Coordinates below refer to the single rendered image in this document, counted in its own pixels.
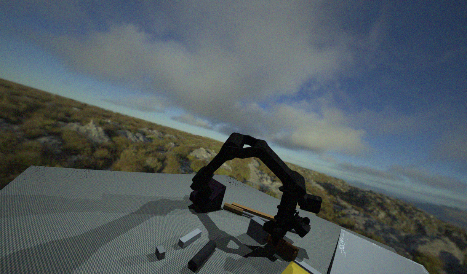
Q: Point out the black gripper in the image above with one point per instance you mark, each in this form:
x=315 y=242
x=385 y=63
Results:
x=279 y=228

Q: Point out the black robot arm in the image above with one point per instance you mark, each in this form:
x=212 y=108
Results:
x=293 y=188

